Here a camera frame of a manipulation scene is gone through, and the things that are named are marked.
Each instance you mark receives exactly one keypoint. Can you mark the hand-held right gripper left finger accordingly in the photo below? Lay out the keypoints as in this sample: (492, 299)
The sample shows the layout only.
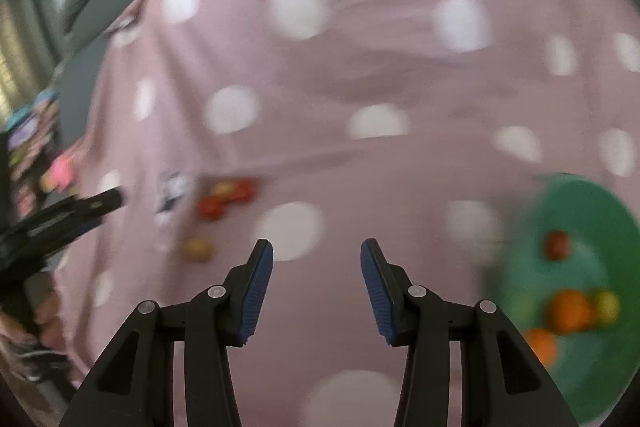
(255, 287)

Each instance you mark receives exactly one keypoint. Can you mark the orange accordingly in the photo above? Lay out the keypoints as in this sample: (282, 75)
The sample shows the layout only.
(570, 311)
(542, 347)

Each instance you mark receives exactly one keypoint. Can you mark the stack of colourful toys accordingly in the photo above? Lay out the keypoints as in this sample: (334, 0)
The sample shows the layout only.
(32, 127)

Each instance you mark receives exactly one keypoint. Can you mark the pink toy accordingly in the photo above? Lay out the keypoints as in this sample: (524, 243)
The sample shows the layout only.
(60, 172)

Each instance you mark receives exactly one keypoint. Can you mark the pink polka dot blanket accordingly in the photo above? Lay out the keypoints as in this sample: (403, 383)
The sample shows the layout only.
(350, 82)

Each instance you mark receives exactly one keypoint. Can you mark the person's left hand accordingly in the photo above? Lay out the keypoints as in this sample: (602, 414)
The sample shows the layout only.
(48, 313)

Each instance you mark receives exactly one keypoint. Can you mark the green lime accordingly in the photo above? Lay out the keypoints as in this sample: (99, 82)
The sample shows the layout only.
(522, 308)

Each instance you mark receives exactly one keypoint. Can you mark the green plastic basin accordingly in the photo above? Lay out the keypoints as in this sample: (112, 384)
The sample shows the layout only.
(575, 207)

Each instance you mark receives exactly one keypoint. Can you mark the yellow-green lemon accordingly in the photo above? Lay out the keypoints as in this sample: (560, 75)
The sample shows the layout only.
(606, 307)

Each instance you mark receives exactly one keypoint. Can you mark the beige curtain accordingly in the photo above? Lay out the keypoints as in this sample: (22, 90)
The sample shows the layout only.
(20, 57)

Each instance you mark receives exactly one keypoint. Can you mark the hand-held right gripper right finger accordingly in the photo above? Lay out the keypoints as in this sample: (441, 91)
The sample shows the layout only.
(377, 292)

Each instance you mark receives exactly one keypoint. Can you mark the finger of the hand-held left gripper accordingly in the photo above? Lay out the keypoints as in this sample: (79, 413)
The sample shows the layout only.
(95, 203)
(70, 231)

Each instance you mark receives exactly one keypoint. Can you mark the small brown round fruit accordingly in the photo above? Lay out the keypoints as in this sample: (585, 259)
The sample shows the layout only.
(196, 249)

